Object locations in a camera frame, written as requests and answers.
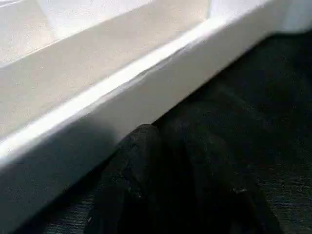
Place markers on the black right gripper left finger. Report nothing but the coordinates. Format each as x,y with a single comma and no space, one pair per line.
131,185

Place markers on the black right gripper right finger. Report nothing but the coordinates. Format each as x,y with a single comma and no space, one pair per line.
209,195

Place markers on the white upturned plastic table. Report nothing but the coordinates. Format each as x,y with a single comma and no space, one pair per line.
97,73

